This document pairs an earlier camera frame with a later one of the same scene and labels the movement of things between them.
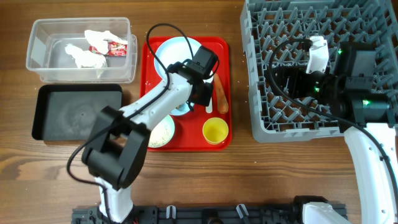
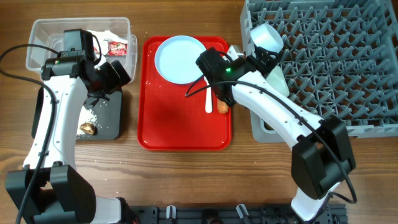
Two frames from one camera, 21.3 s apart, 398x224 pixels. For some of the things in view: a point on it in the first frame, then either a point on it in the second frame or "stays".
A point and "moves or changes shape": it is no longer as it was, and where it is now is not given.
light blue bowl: [184, 109] → [265, 35]
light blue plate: [173, 50] stays
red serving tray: [205, 128] stays
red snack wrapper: [114, 49] stays
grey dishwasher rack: [341, 56] stays
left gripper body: [205, 97] → [109, 81]
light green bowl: [162, 132] moves or changes shape
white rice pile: [162, 132] → [86, 116]
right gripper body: [314, 85] → [267, 63]
